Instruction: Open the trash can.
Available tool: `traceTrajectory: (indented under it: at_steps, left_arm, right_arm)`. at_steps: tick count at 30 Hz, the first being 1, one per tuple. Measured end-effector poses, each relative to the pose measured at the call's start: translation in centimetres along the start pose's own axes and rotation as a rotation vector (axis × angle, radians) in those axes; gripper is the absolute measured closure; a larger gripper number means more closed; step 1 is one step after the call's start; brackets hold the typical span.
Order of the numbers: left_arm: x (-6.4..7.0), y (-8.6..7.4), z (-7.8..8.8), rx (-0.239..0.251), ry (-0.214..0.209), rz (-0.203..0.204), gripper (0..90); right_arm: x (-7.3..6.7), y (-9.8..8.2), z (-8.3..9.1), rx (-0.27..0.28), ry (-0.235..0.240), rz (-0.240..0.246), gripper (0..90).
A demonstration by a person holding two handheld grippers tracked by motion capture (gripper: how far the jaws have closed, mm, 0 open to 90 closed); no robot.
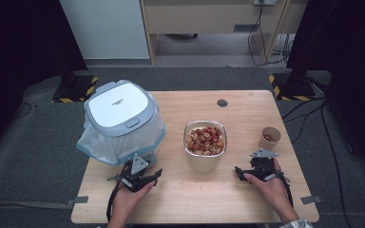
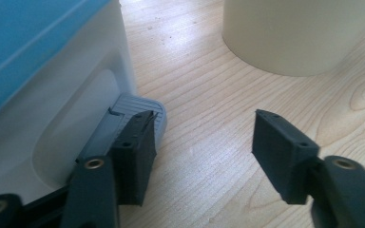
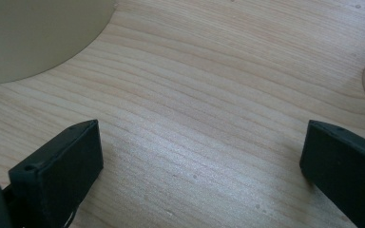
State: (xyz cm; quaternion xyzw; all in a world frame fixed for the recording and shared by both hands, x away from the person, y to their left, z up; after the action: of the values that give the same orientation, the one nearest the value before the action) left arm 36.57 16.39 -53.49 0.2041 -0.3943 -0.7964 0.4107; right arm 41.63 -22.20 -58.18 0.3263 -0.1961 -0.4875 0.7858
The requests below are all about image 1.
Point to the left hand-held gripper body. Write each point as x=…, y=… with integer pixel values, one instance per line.
x=138, y=166

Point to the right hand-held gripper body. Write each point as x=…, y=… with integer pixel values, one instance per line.
x=263, y=167

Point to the brown paper cup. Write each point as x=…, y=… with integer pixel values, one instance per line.
x=266, y=145

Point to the metal container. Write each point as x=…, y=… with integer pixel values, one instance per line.
x=202, y=163

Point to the person's right hand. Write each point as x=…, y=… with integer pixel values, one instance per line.
x=274, y=191

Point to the person's left hand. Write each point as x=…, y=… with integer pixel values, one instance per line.
x=126, y=201

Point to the dried fruit slices in cup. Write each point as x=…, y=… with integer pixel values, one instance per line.
x=269, y=138

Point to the white bin with plastic liner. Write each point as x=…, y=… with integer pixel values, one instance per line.
x=107, y=147

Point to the pile of dried fruit slices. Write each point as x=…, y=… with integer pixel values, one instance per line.
x=206, y=141

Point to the grey tape piece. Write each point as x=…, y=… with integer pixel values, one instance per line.
x=311, y=199
x=77, y=201

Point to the grey round table grommet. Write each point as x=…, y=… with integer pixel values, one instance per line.
x=222, y=103

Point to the hazard-striped stand base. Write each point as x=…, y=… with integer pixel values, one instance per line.
x=297, y=95
x=85, y=91

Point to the white cabinet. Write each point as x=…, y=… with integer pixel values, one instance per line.
x=107, y=28

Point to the black curtain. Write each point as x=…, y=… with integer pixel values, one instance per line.
x=345, y=47
x=22, y=47

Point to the light wooden desk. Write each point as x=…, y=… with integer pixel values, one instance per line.
x=196, y=19

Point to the white power strip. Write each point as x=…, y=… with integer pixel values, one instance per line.
x=264, y=2

